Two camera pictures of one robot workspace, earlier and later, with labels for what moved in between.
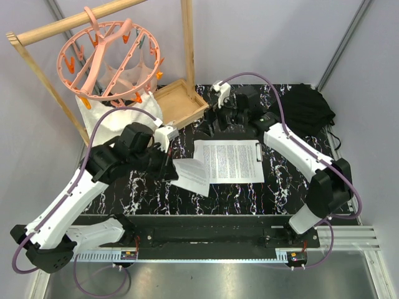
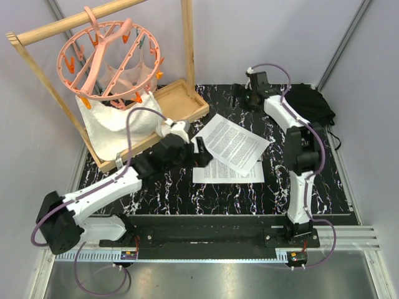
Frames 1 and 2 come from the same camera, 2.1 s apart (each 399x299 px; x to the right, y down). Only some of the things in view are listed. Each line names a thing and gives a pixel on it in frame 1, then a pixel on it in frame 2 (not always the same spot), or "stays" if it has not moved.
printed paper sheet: [194, 175] → [231, 144]
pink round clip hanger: [114, 61] stays
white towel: [116, 124] stays
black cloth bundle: [306, 110] stays
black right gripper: [209, 118] → [239, 91]
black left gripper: [169, 172] → [201, 159]
